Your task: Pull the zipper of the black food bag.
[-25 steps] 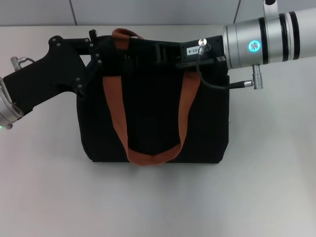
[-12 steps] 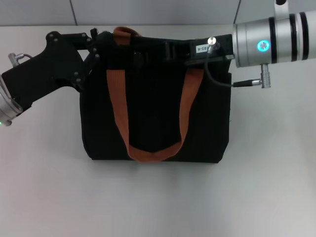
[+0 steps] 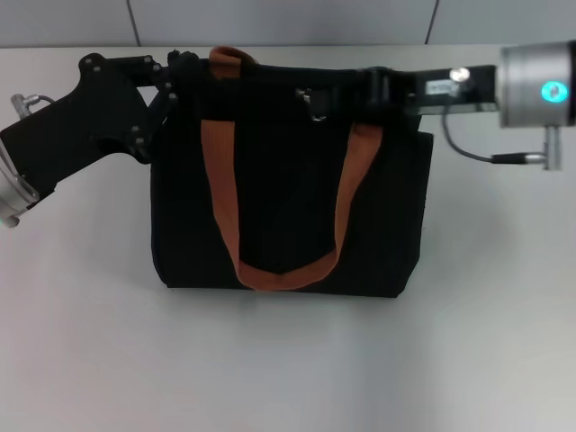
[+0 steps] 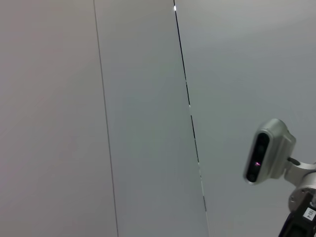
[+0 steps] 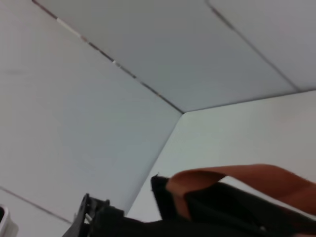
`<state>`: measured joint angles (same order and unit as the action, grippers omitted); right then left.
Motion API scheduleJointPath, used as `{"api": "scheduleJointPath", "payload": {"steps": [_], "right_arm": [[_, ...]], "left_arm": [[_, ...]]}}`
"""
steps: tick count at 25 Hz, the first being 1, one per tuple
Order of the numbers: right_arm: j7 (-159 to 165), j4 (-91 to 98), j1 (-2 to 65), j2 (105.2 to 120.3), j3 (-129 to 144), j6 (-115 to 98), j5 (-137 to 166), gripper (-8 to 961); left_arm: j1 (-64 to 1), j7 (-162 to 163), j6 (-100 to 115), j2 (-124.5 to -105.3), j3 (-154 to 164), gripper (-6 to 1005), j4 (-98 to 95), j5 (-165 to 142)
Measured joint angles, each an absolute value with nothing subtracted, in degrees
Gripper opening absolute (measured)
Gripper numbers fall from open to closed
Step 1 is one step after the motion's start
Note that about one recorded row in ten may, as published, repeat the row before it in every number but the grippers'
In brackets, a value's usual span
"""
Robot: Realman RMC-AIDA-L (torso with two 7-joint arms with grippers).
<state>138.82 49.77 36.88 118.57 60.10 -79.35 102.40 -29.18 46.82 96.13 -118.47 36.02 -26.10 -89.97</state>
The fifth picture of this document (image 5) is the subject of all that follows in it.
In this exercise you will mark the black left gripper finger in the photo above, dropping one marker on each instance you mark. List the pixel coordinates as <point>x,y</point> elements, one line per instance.
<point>89,228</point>
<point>103,207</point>

